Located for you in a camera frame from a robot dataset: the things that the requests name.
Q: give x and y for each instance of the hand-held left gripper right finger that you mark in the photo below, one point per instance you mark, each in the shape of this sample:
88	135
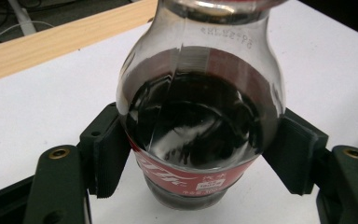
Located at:
295	155

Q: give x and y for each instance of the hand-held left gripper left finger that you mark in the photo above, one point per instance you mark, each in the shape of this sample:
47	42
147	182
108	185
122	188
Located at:
108	161

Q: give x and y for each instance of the cola bottle with red cap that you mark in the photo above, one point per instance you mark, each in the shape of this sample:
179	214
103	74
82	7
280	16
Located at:
199	118

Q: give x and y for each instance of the wooden table edge strip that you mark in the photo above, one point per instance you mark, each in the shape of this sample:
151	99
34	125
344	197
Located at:
43	43

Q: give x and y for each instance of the white metal frame desk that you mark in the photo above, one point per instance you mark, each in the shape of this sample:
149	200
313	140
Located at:
23	18

